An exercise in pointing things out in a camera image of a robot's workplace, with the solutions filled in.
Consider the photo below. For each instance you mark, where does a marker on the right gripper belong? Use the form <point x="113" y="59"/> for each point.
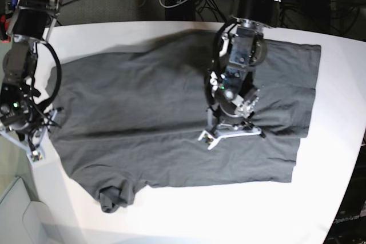
<point x="28" y="138"/>

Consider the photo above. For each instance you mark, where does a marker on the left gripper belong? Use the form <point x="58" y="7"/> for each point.
<point x="217" y="130"/>

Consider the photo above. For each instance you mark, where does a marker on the dark grey t-shirt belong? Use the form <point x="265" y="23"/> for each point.
<point x="132" y="120"/>

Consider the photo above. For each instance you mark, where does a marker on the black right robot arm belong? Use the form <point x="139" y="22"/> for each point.
<point x="23" y="121"/>

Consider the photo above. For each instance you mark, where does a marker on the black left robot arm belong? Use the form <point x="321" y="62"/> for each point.
<point x="238" y="48"/>

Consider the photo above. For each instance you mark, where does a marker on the red and black clamp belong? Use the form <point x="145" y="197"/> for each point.
<point x="3" y="28"/>

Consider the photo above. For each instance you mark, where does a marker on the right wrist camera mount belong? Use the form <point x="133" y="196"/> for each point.
<point x="34" y="144"/>

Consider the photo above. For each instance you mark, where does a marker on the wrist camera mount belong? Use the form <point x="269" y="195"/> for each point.
<point x="34" y="144"/>
<point x="223" y="117"/>

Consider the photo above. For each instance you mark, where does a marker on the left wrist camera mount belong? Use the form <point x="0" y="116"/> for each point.
<point x="223" y="117"/>

